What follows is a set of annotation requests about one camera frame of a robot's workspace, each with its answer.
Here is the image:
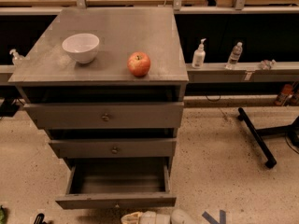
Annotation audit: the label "grey top drawer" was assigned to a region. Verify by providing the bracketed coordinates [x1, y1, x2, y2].
[24, 102, 183, 129]

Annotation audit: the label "orange spray can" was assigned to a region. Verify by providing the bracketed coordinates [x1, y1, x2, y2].
[274, 84, 293, 105]

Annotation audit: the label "white pump lotion bottle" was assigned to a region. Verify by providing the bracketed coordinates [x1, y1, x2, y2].
[192, 38, 206, 68]

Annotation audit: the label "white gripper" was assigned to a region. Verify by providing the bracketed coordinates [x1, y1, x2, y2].
[121, 211, 170, 224]

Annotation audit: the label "red apple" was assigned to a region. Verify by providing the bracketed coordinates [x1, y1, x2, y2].
[127, 51, 151, 77]

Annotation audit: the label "grey bottom drawer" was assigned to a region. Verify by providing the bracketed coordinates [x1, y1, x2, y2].
[56, 157, 176, 209]

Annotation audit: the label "black object floor bottom left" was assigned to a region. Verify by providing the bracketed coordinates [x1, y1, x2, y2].
[34, 213, 47, 224]

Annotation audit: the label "crumpled clear plastic wrap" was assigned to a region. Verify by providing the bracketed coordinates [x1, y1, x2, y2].
[260, 60, 276, 70]

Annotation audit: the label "grey middle drawer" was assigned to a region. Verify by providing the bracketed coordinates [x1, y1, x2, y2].
[50, 138, 177, 159]

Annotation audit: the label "green object floor edge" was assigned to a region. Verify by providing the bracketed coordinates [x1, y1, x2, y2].
[0, 205, 6, 224]

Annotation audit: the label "clear plastic water bottle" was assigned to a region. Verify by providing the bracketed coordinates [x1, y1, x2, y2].
[225, 42, 243, 69]

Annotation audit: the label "grey drawer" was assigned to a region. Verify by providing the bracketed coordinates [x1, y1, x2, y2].
[56, 157, 176, 209]
[50, 138, 177, 159]
[24, 102, 183, 129]

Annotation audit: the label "black stand base legs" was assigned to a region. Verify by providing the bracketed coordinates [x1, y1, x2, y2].
[237, 107, 299, 169]

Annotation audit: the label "clear pump bottle left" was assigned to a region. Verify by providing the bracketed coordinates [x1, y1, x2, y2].
[9, 49, 24, 65]

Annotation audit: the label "white ceramic bowl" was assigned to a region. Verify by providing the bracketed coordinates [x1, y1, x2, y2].
[62, 34, 100, 63]

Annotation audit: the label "grey drawer cabinet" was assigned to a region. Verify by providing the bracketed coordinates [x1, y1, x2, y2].
[7, 7, 190, 173]

